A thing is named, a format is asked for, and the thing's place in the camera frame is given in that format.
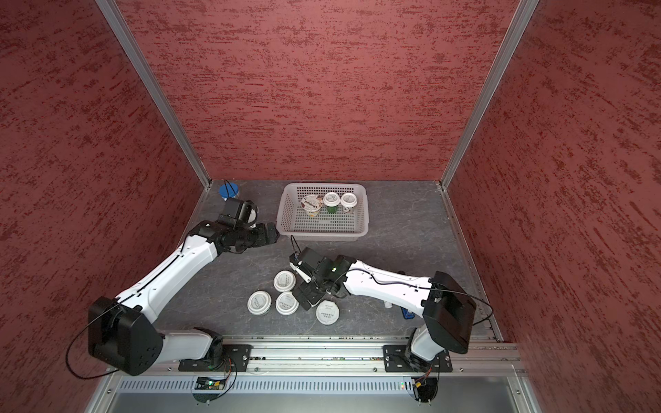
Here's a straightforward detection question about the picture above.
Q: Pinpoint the brown chocolate yogurt cup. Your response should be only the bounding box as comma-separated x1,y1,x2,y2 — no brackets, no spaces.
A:
301,194,324,218

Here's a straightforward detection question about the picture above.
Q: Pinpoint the aluminium corner post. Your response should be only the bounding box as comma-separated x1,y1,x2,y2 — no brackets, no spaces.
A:
440,0,539,191
96,0,213,191

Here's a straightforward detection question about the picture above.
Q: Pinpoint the white yogurt cup green label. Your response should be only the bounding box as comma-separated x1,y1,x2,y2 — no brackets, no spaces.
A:
323,192,341,214

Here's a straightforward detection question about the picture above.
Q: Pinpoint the left green circuit board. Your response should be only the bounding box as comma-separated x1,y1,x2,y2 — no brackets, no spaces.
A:
195,377,227,392

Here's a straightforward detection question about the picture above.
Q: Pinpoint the right aluminium corner post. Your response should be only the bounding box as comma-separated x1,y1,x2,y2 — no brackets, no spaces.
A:
440,0,539,191

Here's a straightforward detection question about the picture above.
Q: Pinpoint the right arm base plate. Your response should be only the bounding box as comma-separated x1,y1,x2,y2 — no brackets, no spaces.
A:
382,345,453,374

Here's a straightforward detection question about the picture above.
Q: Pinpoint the blue-lidded clear tube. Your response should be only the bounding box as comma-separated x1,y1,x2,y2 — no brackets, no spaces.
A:
219,181,239,201

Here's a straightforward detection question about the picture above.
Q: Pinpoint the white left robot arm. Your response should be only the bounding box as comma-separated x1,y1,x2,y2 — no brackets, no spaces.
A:
86,221,280,376

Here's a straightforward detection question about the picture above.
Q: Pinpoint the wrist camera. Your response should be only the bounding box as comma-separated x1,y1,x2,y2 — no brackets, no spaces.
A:
218,198,258,229
289,248,335,283

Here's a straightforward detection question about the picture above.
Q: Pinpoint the white yogurt cup front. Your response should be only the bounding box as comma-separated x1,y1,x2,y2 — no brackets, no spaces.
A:
315,300,340,325

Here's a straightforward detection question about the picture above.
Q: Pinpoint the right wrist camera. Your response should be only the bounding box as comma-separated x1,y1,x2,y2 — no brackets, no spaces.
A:
289,248,335,283

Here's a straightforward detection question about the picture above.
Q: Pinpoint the white perforated plastic basket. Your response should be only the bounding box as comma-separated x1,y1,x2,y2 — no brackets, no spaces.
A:
276,182,369,242

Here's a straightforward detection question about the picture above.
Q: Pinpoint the left aluminium corner post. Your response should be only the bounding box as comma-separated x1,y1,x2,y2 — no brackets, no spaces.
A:
96,0,213,191

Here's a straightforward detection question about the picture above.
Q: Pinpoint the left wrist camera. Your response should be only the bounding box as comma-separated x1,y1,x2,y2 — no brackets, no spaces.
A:
218,198,258,229

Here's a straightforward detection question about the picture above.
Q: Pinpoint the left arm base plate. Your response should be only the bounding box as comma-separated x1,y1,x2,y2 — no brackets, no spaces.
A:
178,344,253,373

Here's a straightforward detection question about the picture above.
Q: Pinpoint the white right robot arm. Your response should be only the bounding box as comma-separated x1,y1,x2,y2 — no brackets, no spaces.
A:
289,249,477,362

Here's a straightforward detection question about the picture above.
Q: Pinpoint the aluminium front rail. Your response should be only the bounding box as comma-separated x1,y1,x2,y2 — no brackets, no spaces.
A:
102,337,525,377

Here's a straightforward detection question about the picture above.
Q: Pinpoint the right black connector board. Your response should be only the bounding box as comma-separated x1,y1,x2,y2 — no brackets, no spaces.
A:
412,378,438,404

